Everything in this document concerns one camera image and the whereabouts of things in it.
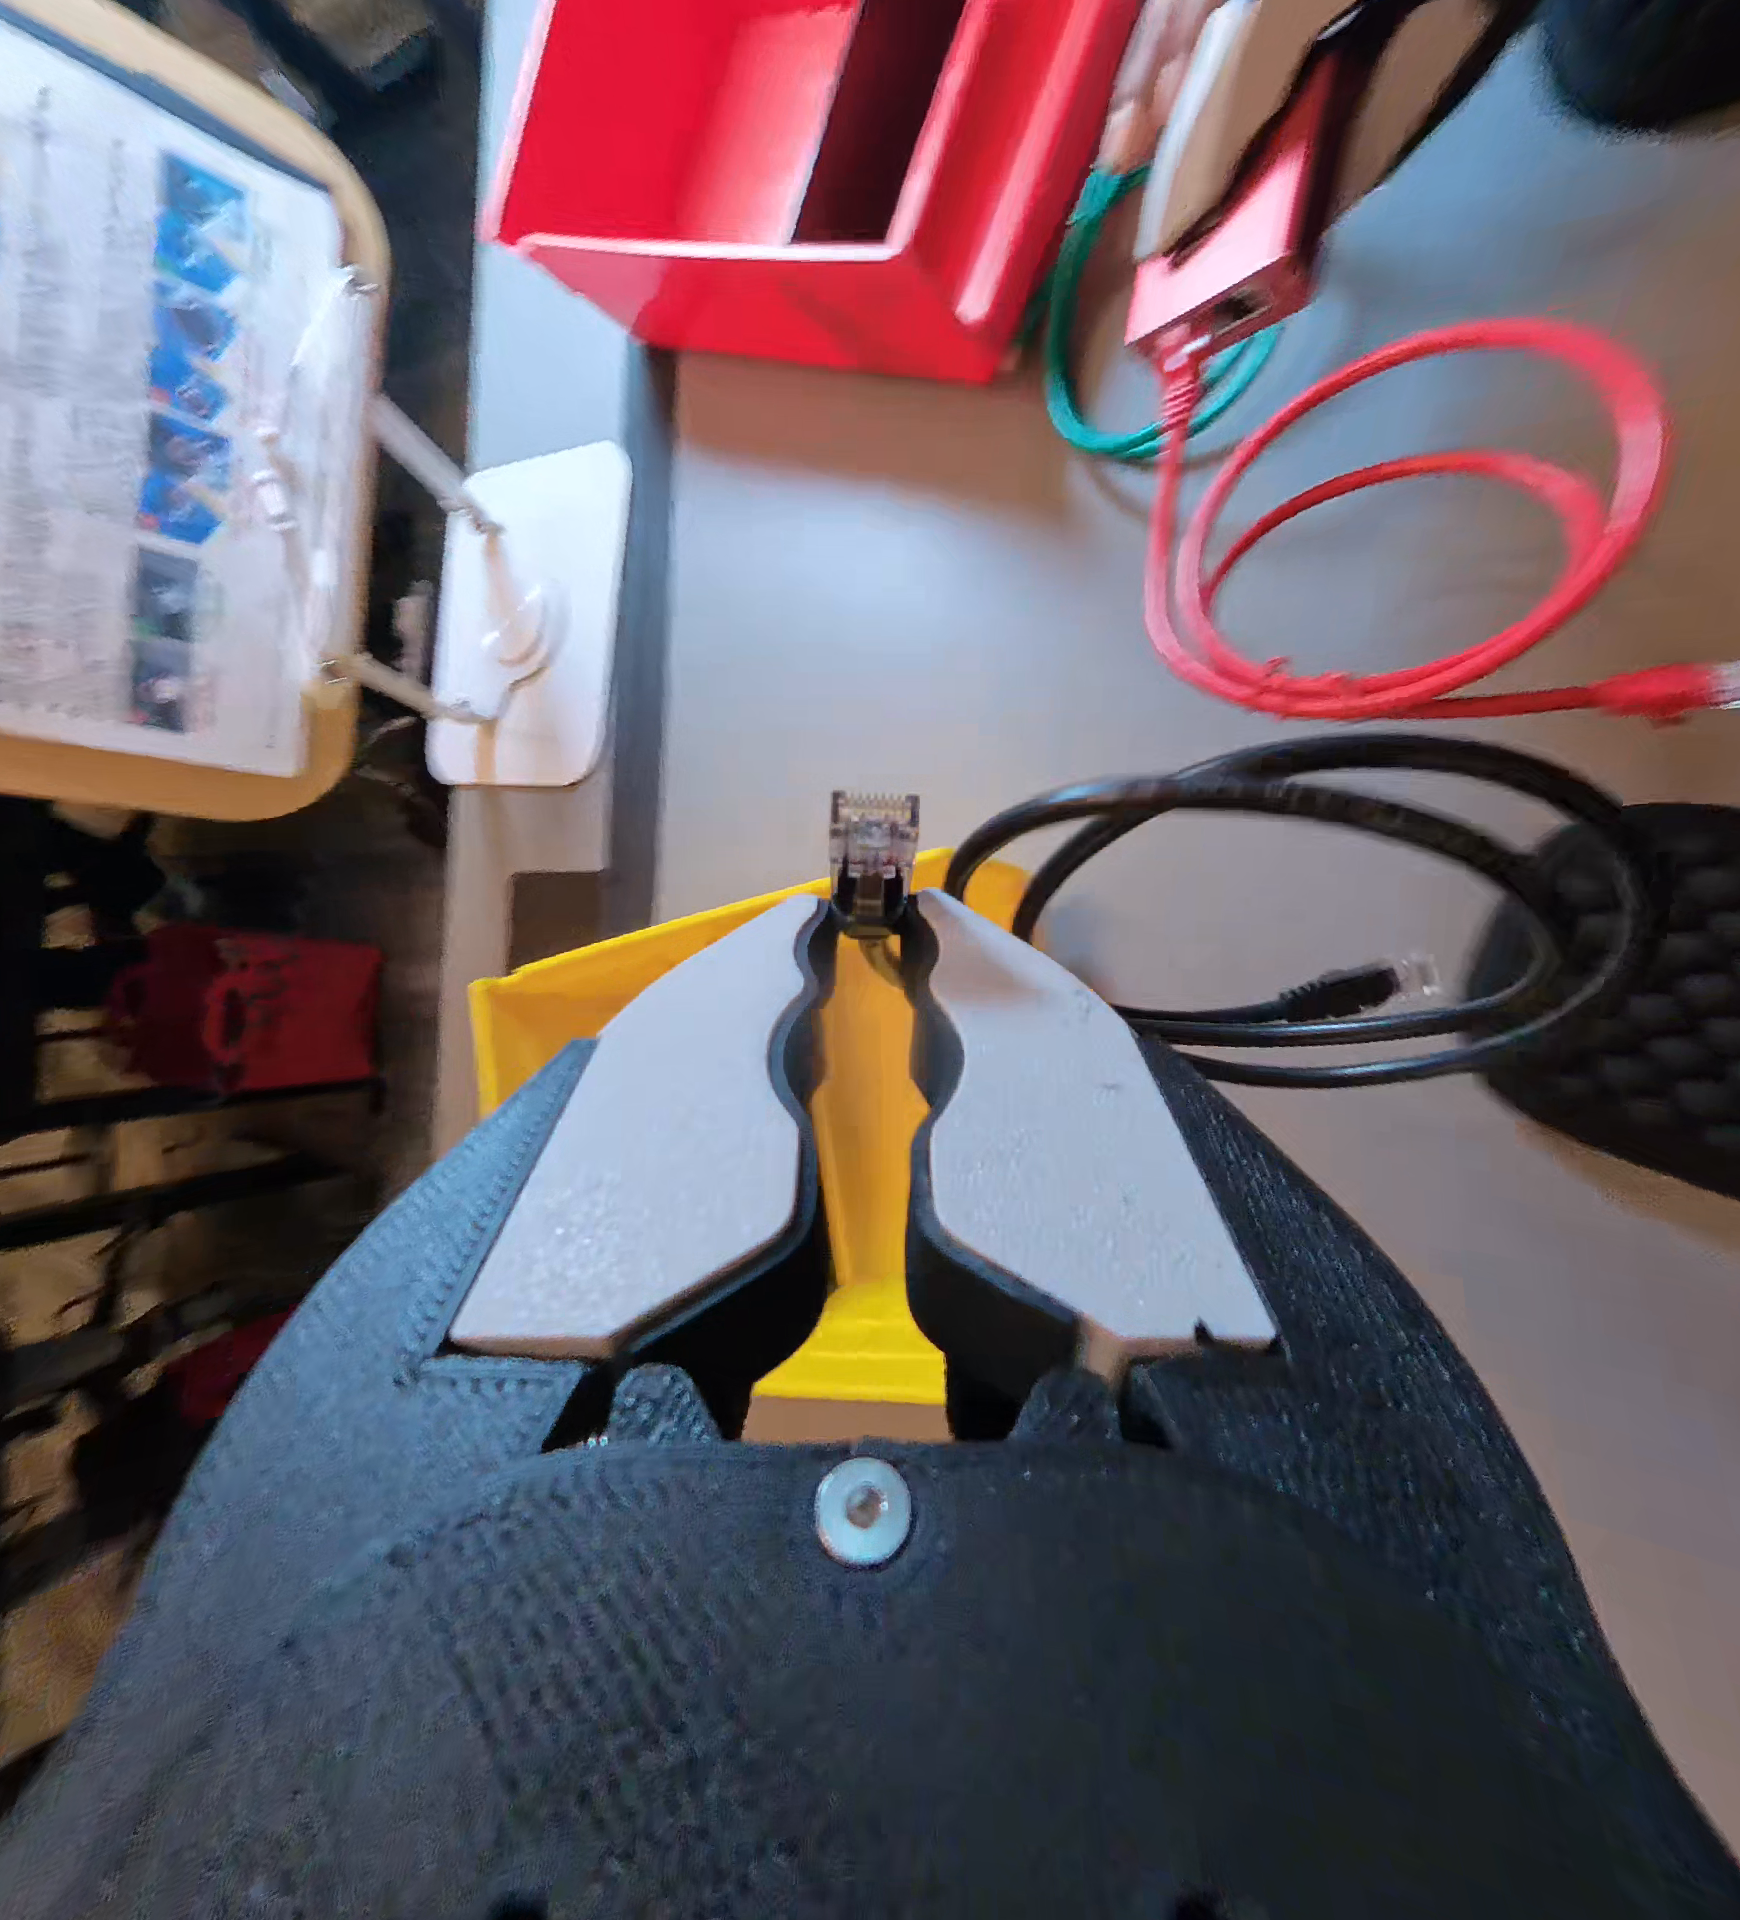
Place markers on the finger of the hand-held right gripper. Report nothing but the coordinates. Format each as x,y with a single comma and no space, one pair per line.
1410,121
1229,121

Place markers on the person's right hand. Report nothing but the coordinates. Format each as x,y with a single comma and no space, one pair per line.
1155,82

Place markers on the red plastic bin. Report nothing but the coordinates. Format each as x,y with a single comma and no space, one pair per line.
751,302

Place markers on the yellow plastic bin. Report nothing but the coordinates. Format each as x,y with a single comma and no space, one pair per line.
557,1021

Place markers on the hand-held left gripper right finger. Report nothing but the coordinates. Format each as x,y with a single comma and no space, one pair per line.
1096,1171

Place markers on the black honeycomb seat cushion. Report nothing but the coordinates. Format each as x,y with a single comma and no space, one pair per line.
1711,1021

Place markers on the black bin divider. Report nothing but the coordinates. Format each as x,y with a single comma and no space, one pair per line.
884,121

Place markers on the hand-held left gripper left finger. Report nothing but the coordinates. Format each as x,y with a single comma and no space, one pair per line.
646,1171

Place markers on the instruction sheet board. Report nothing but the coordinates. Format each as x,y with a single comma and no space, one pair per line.
92,450

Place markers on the red metal network switch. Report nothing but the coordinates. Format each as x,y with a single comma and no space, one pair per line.
1229,285

